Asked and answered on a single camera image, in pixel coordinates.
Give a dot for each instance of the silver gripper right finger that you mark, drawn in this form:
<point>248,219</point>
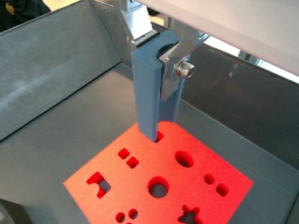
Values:
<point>176,66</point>

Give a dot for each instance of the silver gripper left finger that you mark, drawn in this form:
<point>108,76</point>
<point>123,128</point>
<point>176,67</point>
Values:
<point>134,18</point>

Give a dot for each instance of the red shape sorter block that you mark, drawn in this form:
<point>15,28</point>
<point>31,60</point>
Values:
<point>144,182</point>

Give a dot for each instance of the grey bin enclosure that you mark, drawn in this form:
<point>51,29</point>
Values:
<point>67,103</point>

